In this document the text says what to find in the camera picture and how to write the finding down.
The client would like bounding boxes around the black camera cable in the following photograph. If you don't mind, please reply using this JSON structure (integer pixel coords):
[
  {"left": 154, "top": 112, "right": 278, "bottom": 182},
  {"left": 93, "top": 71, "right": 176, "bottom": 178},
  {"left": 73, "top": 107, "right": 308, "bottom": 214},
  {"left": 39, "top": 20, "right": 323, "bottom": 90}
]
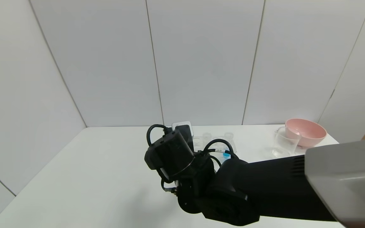
[{"left": 146, "top": 124, "right": 172, "bottom": 147}]

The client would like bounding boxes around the test tube with blue pigment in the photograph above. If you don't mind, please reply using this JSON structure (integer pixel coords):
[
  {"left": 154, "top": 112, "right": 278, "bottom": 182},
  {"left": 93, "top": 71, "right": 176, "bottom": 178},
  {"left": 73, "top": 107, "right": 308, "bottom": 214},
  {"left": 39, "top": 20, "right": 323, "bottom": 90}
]
[{"left": 222, "top": 132, "right": 234, "bottom": 161}]

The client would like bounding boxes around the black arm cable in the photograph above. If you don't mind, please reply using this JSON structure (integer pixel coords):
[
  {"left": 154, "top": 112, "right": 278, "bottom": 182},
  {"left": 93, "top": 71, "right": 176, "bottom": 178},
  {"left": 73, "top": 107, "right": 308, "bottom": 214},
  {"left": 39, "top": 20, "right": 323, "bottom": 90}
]
[{"left": 203, "top": 138, "right": 236, "bottom": 159}]

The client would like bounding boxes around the clear plastic test tube rack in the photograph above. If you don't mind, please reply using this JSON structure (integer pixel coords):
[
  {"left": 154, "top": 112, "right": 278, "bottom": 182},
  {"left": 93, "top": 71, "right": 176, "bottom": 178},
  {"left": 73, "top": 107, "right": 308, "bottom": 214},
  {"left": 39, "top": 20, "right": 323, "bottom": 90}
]
[{"left": 193, "top": 135, "right": 237, "bottom": 159}]

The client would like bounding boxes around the clear glass beaker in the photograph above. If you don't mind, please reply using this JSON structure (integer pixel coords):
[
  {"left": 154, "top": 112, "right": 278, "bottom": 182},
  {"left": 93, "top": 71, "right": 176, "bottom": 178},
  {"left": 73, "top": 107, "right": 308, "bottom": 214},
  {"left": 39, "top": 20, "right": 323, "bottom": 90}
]
[{"left": 272, "top": 126, "right": 302, "bottom": 159}]

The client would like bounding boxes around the pink bowl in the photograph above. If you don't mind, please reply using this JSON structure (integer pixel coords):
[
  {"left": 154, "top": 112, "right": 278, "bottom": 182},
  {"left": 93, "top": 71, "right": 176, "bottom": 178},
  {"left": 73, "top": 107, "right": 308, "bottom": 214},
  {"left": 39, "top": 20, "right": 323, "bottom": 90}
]
[{"left": 285, "top": 118, "right": 328, "bottom": 148}]

